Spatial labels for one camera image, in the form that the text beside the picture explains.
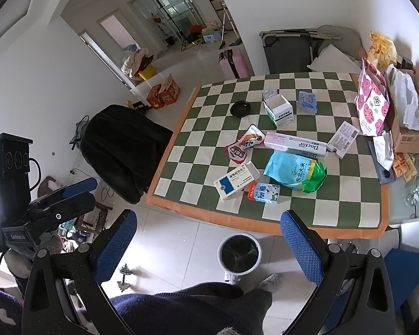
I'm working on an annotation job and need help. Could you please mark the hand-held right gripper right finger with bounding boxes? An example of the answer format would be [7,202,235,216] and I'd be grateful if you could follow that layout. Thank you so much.
[280,210,396,335]

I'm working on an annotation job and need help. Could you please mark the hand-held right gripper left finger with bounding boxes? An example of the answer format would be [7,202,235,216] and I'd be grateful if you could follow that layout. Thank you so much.
[23,209,138,335]

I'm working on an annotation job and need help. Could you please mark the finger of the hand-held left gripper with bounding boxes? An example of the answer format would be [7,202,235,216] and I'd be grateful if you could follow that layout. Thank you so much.
[20,192,97,231]
[32,178,98,210]

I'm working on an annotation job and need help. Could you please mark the round black trash bin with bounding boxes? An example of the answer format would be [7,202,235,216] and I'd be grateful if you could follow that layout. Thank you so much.
[218,233,261,274]

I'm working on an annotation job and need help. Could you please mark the metal dumbbell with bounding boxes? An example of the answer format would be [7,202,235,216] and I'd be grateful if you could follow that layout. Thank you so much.
[116,264,143,292]

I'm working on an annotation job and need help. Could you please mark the black chair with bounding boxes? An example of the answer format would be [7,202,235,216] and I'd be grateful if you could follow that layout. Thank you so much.
[81,104,174,205]

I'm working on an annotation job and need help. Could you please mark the red blue milk carton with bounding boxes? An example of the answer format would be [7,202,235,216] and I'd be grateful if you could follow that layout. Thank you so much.
[247,182,280,204]

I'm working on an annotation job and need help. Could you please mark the teal green rice bag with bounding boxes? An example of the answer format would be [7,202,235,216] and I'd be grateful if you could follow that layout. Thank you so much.
[263,151,327,193]

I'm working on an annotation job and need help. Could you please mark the white blue medicine box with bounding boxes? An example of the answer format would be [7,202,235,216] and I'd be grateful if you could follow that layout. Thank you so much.
[214,161,261,200]

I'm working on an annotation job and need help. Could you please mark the person's dark trousers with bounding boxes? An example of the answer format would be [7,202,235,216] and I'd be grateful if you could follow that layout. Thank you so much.
[0,282,273,335]

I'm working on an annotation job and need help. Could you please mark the long pink white box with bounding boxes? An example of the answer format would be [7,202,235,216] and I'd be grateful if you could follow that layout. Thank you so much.
[264,131,328,160]

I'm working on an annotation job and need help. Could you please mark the blue chair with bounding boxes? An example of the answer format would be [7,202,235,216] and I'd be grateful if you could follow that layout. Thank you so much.
[383,248,419,322]

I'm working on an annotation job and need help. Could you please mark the red snack wrapper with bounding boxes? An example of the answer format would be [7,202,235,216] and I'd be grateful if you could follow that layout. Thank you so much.
[225,123,266,165]

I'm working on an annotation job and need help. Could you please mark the small white printed box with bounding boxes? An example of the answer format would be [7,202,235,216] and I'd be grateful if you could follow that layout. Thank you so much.
[327,121,360,159]

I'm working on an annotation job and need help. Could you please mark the red gift boxes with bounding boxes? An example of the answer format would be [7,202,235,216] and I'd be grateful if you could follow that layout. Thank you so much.
[146,73,181,110]

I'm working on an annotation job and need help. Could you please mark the crumpled white tissue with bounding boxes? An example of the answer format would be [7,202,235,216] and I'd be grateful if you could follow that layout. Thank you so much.
[373,131,395,171]

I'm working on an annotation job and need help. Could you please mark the orange snack packet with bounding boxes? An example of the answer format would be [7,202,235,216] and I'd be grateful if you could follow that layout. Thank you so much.
[392,152,418,182]

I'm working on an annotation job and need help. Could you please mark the pile of clothes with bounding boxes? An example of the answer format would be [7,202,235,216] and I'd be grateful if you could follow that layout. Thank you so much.
[121,47,155,81]

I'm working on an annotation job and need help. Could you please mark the open white green box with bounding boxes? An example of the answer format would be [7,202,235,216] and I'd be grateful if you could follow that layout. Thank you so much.
[263,94,294,128]

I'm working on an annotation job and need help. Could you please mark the green white checkered tablecloth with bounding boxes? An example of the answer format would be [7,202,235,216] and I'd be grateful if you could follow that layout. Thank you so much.
[145,71,390,240]

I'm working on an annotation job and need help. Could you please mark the small blue packet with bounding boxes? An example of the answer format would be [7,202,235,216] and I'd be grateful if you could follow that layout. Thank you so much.
[297,91,318,113]

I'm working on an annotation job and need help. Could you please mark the black ashtray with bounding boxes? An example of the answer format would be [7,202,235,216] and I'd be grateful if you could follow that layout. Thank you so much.
[230,100,251,117]

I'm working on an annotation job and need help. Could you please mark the brown cardboard box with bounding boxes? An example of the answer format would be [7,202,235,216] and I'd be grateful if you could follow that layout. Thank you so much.
[384,70,419,154]

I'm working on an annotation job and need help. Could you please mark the pink floral paper bag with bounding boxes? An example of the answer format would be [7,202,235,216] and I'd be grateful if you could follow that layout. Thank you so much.
[355,58,391,137]

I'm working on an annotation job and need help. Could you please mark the white plastic bag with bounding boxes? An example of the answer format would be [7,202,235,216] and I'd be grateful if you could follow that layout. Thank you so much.
[385,64,419,131]

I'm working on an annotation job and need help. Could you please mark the black coat rack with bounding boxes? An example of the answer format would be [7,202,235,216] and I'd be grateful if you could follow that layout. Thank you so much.
[149,0,178,47]

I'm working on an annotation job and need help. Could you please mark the pink suitcase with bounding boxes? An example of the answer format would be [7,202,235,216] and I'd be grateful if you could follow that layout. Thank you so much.
[219,46,249,80]

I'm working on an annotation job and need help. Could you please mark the dark folding bed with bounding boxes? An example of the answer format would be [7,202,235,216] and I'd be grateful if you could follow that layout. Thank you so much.
[259,29,342,75]

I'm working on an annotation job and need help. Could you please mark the grey padded chair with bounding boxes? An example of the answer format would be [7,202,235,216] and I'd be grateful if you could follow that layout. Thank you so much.
[316,25,364,58]

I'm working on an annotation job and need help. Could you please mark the yellow snack bag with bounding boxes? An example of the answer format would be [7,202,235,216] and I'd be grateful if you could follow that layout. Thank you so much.
[367,31,397,71]

